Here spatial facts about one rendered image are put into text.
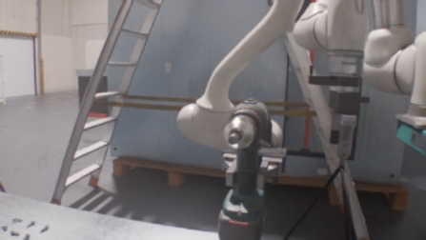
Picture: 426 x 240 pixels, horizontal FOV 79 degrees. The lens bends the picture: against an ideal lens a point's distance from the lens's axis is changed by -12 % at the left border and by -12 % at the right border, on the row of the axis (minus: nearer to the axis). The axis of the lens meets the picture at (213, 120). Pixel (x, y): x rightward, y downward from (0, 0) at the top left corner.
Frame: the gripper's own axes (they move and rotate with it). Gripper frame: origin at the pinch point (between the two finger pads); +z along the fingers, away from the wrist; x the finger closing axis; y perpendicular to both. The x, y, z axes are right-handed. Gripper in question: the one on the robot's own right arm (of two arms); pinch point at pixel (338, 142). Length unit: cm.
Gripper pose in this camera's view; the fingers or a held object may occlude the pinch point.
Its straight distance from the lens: 78.7
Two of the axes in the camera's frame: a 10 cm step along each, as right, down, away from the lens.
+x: 2.4, -1.6, 9.6
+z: -0.2, 9.8, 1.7
